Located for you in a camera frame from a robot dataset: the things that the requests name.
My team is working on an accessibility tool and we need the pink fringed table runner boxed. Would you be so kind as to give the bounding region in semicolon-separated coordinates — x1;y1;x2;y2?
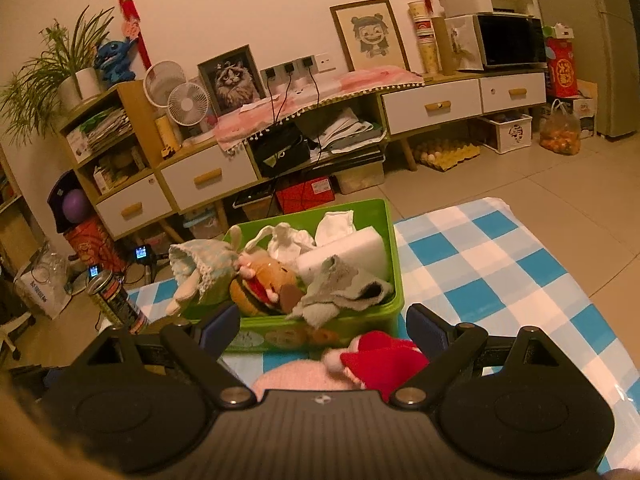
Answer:
214;66;426;154

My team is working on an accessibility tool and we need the white plastic crate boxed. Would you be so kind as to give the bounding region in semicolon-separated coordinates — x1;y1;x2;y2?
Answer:
482;112;534;154

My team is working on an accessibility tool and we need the white cloth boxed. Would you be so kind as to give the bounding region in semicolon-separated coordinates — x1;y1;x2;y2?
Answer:
315;210;357;247
267;225;317;265

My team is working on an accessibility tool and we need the grey cloth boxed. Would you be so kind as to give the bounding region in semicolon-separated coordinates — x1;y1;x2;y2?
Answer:
285;255;395;329

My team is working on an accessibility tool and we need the white microwave oven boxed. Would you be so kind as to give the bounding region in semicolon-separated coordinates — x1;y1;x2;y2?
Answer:
444;14;549;72

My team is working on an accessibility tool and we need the yellow paper roll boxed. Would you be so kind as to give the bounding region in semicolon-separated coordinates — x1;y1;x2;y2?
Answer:
155;115;176;149

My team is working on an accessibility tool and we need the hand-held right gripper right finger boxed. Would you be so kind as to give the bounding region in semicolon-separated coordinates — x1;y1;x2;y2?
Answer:
384;303;577;407

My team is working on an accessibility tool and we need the blue white checkered tablecloth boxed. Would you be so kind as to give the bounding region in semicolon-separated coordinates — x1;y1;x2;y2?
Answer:
97;197;640;480

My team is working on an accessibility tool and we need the stack of paper cups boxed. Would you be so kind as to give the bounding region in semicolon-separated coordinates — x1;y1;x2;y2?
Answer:
407;0;441;75

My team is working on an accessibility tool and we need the tray of eggs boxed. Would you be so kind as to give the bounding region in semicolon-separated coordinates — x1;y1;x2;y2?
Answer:
414;137;484;171

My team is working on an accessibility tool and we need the purple ball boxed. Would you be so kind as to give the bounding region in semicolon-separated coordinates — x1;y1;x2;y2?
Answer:
62;189;91;222

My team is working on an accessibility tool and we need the long red hanging decoration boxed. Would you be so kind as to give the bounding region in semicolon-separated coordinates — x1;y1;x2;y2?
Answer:
107;0;154;71

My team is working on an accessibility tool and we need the framed cat picture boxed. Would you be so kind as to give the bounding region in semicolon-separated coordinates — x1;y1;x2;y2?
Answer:
197;45;268;117

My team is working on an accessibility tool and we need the black lidded storage box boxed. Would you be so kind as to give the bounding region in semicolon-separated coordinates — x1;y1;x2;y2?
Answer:
232;190;279;221

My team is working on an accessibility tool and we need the plastic bag of oranges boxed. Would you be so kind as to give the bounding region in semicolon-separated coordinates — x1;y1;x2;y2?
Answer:
539;100;584;156

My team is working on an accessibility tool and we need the clear lidded storage box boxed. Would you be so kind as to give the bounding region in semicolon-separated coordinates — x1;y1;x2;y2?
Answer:
334;162;386;196

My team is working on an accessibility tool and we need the pink plush toy red hat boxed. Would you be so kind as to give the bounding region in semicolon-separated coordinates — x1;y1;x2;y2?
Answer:
250;331;431;392

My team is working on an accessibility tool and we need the red round tin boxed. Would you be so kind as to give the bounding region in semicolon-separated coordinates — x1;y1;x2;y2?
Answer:
65;215;124;274

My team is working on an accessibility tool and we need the white foam block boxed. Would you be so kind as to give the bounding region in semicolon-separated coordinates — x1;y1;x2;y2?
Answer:
297;225;391;281

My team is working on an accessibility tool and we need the tall wooden shelf cabinet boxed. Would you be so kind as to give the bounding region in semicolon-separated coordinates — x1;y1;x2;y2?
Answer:
60;80;176;241

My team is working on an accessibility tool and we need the printed cardboard box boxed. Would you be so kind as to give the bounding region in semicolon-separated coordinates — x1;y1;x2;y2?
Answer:
550;80;599;136

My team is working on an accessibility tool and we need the pile of magazines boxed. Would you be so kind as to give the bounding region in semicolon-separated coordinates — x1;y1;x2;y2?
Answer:
67;107;134;154

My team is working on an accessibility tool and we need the hamburger plush toy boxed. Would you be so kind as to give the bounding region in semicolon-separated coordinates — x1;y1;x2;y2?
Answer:
229;252;309;317

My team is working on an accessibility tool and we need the dark drink can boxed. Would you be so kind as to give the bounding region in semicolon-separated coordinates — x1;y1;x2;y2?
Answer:
87;270;151;335

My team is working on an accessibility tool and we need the stack of loose papers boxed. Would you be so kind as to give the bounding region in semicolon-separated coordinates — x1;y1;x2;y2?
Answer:
312;117;389;154

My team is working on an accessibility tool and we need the clear box blue lid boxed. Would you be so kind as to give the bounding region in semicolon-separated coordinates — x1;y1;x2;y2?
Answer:
182;207;226;241

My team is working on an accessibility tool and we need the red gift bag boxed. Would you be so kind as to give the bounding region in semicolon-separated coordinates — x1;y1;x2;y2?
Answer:
544;24;579;99

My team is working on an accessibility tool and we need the blue alien plush toy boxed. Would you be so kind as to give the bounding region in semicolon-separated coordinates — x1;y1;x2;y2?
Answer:
95;39;139;84

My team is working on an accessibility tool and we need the large white desk fan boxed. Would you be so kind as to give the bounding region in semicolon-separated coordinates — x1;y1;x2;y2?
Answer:
144;60;182;109

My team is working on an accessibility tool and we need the grey green refrigerator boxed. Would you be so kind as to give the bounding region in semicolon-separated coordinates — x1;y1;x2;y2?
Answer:
530;0;640;139

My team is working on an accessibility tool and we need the green plastic bin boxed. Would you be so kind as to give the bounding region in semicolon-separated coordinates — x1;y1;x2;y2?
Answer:
180;199;405;356

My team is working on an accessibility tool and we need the brown cardboard tube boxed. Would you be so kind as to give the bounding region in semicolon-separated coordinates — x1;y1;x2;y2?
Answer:
431;16;455;74

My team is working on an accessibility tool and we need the white rabbit plush knitted dress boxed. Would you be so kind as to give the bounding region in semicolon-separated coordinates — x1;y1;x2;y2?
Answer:
167;222;284;316

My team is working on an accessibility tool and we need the white wall socket panel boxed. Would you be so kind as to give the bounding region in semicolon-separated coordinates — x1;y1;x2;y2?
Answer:
260;51;337;81

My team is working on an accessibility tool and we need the framed cartoon girl drawing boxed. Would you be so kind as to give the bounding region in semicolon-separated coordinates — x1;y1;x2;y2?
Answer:
330;0;411;74

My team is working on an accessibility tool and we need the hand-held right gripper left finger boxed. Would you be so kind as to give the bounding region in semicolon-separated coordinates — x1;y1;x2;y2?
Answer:
70;303;257;408

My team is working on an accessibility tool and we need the small white desk fan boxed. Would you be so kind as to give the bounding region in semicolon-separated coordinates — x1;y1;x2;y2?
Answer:
167;82;210;136

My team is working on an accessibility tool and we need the long wooden drawer cabinet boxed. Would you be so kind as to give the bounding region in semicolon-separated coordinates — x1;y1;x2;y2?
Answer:
155;67;549;241

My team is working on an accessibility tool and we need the black bag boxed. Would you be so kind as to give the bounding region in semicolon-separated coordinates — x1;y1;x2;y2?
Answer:
247;127;311;179

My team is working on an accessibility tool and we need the black hat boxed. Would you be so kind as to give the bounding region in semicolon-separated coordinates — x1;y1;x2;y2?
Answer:
47;170;84;234

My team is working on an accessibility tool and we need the red cardboard box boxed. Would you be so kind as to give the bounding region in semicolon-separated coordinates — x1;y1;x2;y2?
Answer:
275;176;337;215

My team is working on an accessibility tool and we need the clear plastic bag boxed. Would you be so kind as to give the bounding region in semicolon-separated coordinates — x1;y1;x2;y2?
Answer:
15;245;74;319

